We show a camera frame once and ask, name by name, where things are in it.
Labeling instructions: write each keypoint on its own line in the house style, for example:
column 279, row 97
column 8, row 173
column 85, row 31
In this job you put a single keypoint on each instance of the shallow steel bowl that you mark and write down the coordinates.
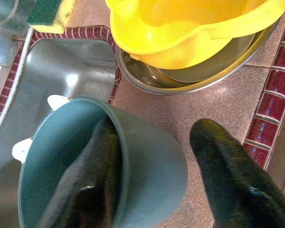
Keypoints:
column 204, row 78

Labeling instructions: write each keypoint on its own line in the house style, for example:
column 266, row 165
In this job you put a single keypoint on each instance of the white and green utensil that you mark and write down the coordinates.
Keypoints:
column 58, row 102

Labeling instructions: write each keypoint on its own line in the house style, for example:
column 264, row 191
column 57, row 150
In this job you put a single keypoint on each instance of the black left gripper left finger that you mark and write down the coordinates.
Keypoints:
column 90, row 190

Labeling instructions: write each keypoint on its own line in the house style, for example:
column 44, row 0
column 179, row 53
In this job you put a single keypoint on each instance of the steel sink basin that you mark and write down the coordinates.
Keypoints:
column 61, row 71

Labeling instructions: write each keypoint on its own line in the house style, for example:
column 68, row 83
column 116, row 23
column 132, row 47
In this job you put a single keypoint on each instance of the teal plastic cup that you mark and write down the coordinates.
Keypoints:
column 147, row 166

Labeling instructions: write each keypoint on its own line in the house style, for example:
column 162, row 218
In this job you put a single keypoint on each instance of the yellow plastic bowl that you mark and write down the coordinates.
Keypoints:
column 180, row 35

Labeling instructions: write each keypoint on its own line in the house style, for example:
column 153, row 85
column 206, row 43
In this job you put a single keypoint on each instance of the clear small plastic bucket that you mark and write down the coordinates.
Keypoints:
column 4, row 12

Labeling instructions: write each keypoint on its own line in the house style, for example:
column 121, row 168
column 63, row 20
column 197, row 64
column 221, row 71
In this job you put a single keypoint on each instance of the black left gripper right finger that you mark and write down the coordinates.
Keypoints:
column 232, row 180

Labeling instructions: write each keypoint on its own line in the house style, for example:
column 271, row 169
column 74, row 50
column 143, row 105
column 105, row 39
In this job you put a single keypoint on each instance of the pale slim utensil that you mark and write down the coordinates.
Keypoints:
column 22, row 150

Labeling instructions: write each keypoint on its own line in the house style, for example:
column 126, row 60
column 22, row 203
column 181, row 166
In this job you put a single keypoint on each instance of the green and yellow sponge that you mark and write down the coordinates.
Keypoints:
column 50, row 14

